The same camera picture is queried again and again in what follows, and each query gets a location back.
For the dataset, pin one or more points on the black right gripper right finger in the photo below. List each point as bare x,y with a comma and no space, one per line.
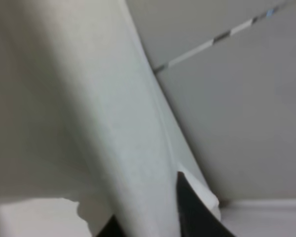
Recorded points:
196,220

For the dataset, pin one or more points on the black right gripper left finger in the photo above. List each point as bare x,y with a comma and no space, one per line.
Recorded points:
111,229

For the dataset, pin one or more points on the white short sleeve shirt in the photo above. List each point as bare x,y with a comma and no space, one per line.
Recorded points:
85,130

